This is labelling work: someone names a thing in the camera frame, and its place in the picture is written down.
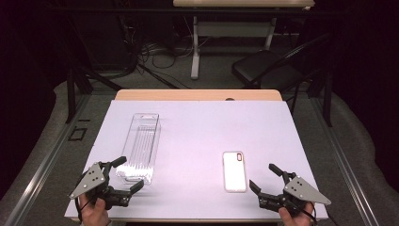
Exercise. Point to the aluminium floor rail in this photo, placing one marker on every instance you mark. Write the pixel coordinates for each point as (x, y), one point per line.
(345, 166)
(47, 163)

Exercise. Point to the person's right hand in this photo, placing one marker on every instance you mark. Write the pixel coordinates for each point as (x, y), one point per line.
(295, 219)

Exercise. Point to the light wooden table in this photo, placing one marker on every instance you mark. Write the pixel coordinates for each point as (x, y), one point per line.
(188, 94)

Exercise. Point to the white board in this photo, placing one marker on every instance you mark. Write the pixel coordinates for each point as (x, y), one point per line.
(194, 132)

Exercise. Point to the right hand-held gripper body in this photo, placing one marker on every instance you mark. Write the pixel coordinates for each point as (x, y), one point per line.
(298, 190)

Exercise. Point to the white-legged desk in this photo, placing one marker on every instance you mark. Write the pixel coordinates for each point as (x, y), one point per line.
(195, 47)

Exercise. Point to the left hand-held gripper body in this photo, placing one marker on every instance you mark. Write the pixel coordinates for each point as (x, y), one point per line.
(94, 180)

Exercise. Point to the black metal crossbar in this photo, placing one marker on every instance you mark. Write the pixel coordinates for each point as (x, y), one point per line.
(125, 10)

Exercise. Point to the dark cabinet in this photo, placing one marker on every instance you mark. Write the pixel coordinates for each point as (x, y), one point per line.
(103, 44)

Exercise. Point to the black folding chair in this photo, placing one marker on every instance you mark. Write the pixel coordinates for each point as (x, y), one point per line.
(260, 64)

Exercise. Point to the black metal stand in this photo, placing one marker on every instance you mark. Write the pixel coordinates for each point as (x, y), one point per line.
(328, 100)
(71, 94)

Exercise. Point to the person's left hand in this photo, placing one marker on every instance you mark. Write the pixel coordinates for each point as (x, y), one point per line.
(94, 213)

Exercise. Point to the phone case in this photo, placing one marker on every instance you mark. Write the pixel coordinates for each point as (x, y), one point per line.
(234, 172)

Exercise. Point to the clear plastic slotted rack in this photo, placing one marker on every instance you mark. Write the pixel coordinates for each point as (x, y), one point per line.
(141, 147)

